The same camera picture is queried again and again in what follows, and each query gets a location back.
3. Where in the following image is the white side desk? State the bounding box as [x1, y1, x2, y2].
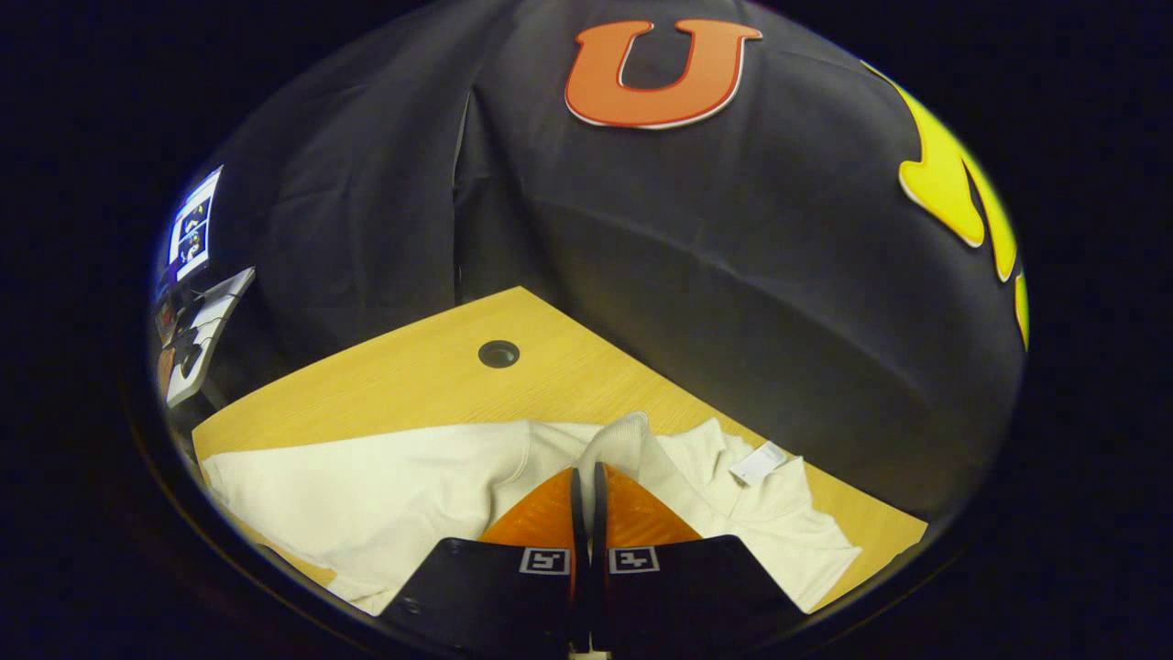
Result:
[163, 268, 258, 409]

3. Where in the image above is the computer monitor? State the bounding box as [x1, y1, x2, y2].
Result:
[168, 167, 224, 283]

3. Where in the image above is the cream white sweatshirt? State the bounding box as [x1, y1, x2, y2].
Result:
[200, 412, 862, 617]

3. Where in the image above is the black backdrop cloth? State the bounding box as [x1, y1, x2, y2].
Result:
[197, 0, 1029, 519]

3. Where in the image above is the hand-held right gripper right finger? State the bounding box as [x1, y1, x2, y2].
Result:
[591, 461, 807, 660]

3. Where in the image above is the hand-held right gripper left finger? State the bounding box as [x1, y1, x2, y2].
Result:
[378, 466, 589, 660]

